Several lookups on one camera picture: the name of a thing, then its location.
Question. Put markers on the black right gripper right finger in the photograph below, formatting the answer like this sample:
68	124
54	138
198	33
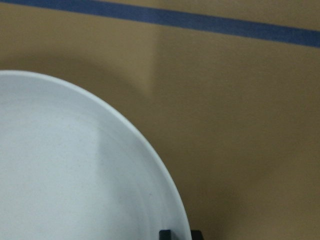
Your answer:
196	235

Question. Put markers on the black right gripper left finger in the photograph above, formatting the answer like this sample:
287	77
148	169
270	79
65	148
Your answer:
165	234

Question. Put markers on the blue plate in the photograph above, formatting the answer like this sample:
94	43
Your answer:
73	168

